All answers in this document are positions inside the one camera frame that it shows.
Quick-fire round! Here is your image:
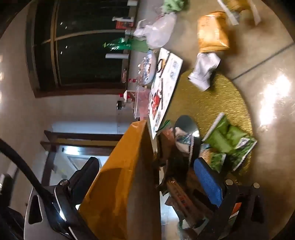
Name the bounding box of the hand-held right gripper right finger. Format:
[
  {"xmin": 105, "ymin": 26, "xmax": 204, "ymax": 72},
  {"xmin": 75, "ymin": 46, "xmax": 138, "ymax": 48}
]
[{"xmin": 194, "ymin": 157, "xmax": 270, "ymax": 240}]

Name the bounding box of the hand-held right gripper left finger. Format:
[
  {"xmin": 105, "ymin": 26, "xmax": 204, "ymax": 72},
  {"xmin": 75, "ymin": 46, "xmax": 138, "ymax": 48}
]
[{"xmin": 24, "ymin": 156, "xmax": 100, "ymax": 240}]

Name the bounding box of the gold cardboard box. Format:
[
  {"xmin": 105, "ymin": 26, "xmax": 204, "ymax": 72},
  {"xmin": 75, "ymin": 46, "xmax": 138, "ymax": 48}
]
[{"xmin": 78, "ymin": 120, "xmax": 162, "ymax": 240}]

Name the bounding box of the brown striped snack packet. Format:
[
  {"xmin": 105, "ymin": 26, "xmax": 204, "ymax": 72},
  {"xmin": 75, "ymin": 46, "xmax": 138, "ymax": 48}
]
[{"xmin": 157, "ymin": 171, "xmax": 217, "ymax": 229}]

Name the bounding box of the green snack packet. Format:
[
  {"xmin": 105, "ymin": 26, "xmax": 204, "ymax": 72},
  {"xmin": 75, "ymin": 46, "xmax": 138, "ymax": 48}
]
[{"xmin": 202, "ymin": 113, "xmax": 258, "ymax": 173}]

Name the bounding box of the silver foil packet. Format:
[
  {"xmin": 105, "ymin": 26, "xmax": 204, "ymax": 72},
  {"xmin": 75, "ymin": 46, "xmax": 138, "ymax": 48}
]
[{"xmin": 174, "ymin": 115, "xmax": 200, "ymax": 153}]

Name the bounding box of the gold round board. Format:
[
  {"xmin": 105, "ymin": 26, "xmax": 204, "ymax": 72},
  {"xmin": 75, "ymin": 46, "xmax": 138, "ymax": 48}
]
[{"xmin": 165, "ymin": 69, "xmax": 254, "ymax": 185}]

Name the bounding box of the clear plastic container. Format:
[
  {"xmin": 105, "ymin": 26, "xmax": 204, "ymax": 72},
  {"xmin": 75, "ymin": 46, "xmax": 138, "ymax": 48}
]
[{"xmin": 134, "ymin": 86, "xmax": 153, "ymax": 121}]

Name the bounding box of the printed menu card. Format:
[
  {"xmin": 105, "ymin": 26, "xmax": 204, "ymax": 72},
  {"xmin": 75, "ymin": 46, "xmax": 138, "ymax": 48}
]
[{"xmin": 149, "ymin": 47, "xmax": 184, "ymax": 140}]

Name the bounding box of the white crumpled snack packet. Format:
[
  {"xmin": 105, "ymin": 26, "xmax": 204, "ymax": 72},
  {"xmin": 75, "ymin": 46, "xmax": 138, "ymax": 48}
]
[{"xmin": 187, "ymin": 52, "xmax": 222, "ymax": 92}]

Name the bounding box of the white paper roll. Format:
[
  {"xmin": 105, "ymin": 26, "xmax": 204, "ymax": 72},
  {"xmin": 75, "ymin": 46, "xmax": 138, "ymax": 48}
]
[{"xmin": 105, "ymin": 53, "xmax": 129, "ymax": 59}]

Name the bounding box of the printed round plate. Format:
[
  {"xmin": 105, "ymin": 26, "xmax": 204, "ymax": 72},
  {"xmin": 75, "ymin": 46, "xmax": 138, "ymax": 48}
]
[{"xmin": 142, "ymin": 49, "xmax": 160, "ymax": 85}]

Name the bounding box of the green plastic bottle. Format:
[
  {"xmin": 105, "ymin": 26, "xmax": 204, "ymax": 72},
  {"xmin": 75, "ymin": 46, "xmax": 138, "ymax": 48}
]
[{"xmin": 103, "ymin": 37, "xmax": 150, "ymax": 52}]

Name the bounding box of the orange snack packet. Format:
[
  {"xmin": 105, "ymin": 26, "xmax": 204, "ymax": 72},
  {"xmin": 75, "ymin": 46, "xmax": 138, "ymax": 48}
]
[{"xmin": 197, "ymin": 11, "xmax": 231, "ymax": 53}]

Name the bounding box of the white plastic bag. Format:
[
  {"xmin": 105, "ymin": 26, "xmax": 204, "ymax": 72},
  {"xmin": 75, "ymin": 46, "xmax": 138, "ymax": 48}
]
[{"xmin": 134, "ymin": 13, "xmax": 178, "ymax": 48}]

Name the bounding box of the yellow white snack packet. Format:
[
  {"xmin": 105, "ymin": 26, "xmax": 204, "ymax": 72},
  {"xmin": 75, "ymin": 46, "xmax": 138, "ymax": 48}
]
[{"xmin": 217, "ymin": 0, "xmax": 261, "ymax": 26}]

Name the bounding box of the wooden door frame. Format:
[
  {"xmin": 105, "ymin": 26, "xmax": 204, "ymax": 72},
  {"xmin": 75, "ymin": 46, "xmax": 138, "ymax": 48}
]
[{"xmin": 40, "ymin": 130, "xmax": 126, "ymax": 186}]

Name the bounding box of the black cable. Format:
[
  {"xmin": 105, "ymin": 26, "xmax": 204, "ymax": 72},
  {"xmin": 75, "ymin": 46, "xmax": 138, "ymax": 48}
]
[{"xmin": 0, "ymin": 138, "xmax": 58, "ymax": 208}]

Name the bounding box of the dark window with wooden frame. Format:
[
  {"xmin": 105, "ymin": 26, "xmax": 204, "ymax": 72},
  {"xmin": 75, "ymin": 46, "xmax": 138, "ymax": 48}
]
[{"xmin": 25, "ymin": 0, "xmax": 140, "ymax": 98}]

